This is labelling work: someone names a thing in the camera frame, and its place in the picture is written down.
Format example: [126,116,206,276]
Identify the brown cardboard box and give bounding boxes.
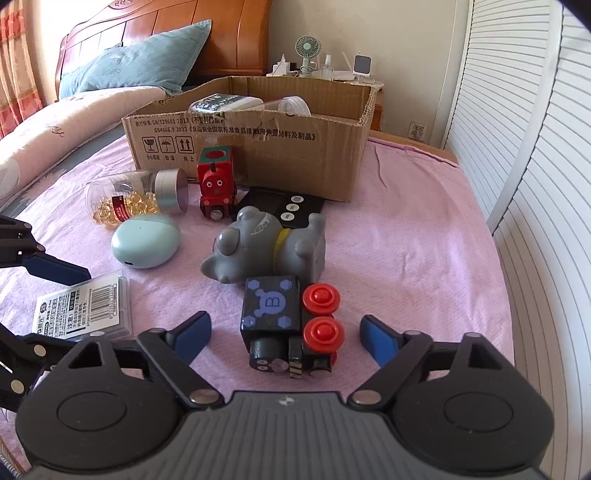
[122,76,376,202]

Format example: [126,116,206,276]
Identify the black toy train red wheels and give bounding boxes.
[240,276,345,379]

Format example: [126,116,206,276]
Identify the wall power outlet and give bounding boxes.
[408,121,428,143]

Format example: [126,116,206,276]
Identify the small green desk fan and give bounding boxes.
[294,35,322,78]

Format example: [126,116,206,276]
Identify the small clear spray bottle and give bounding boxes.
[322,54,335,81]

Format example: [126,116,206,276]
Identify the pink bed cloth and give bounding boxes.
[0,128,516,471]

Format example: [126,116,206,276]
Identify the clear case with barcode label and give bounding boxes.
[32,271,133,341]

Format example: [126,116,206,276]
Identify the white square clock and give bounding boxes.
[352,54,372,83]

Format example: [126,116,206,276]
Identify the clear plastic jar in box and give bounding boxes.
[263,96,311,116]

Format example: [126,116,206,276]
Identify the red wooden toy train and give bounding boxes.
[197,146,238,221]

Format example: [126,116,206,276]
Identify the black digital timer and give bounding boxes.
[231,187,325,229]

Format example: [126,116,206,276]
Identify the light blue earbud case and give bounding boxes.
[110,214,180,269]

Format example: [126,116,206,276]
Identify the blue pillow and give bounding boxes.
[58,19,212,99]

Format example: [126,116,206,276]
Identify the grey rubber dog toy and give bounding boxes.
[200,206,327,284]

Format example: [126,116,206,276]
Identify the wooden nightstand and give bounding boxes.
[260,77,384,129]

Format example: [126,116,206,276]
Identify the white power strip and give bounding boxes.
[266,55,298,77]

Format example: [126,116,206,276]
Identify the wooden headboard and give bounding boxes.
[55,0,271,95]

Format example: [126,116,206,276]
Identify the clear bottle of yellow capsules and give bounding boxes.
[84,169,188,227]

